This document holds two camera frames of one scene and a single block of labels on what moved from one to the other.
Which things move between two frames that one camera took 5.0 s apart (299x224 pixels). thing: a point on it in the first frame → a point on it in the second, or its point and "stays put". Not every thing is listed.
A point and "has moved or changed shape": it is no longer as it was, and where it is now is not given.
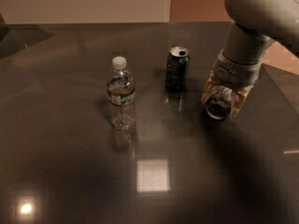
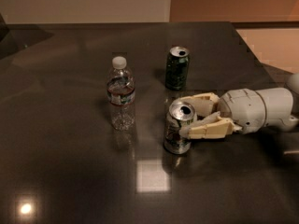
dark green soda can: [177, 68] stays put
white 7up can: [220, 103] has moved or changed shape
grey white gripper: [234, 72] → [243, 108]
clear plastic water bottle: [121, 91] stays put
